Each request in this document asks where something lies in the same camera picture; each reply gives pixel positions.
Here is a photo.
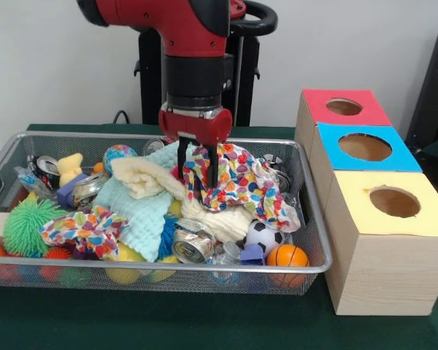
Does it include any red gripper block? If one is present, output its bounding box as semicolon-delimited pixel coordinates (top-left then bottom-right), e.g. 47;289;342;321
158;106;234;189

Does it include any colourful polka dot cloth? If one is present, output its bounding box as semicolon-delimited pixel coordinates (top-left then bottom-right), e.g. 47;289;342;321
182;143;301;234
39;206;130;261

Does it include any cream yellow cloth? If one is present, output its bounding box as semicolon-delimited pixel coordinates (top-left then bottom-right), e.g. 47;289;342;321
111;157;255;243

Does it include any mint green waffle cloth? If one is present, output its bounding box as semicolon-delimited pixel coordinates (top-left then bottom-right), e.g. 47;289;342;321
95;141;185;262

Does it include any yellow plush duck toy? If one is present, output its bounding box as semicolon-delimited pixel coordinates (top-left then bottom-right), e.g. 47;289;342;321
57;153;85;187

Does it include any orange basketball toy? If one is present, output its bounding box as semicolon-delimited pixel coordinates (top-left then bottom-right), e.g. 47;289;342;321
266;244;310;287

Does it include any green spiky ball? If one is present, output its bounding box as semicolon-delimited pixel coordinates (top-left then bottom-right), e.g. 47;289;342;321
1;197;66;258

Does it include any clear mesh bin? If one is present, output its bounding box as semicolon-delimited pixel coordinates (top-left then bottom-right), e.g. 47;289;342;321
0;131;334;294

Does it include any wooden box with three holes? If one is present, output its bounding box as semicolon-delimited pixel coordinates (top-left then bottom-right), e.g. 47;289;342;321
295;89;438;316

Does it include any blue globe ball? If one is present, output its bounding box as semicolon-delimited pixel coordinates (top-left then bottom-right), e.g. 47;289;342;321
102;144;139;176

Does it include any crushed silver can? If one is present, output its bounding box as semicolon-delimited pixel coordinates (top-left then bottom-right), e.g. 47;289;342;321
172;219;217;265

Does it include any black and white soccer ball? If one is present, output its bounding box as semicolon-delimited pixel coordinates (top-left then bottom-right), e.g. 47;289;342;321
242;220;284;254

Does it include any dark green table cloth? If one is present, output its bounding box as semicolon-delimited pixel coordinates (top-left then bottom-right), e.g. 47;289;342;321
0;122;438;350

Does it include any black upright panel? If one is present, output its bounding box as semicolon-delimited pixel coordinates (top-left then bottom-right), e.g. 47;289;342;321
405;24;438;172

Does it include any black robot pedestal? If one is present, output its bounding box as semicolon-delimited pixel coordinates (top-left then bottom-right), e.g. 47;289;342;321
135;0;278;126

